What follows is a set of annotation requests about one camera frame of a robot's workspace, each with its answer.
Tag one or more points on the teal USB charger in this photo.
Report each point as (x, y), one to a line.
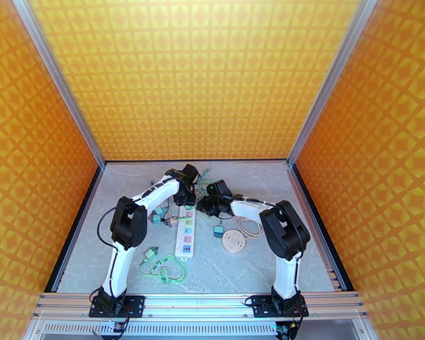
(158, 210)
(156, 219)
(218, 231)

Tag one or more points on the pink USB charger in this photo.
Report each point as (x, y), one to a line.
(170, 222)

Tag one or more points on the round white power socket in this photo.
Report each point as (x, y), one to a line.
(233, 241)

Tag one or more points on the long white power strip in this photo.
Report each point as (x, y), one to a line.
(186, 240)

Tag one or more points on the two-tone green USB charger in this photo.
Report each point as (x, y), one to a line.
(150, 254)

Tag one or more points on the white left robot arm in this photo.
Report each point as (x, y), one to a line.
(127, 222)

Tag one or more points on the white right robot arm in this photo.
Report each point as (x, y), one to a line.
(283, 225)

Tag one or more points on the perforated metal panel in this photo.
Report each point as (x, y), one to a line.
(198, 330)

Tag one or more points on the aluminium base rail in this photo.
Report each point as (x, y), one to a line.
(198, 301)

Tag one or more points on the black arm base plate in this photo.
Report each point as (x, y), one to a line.
(260, 306)
(134, 305)

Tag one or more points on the aluminium frame post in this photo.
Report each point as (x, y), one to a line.
(329, 84)
(60, 84)

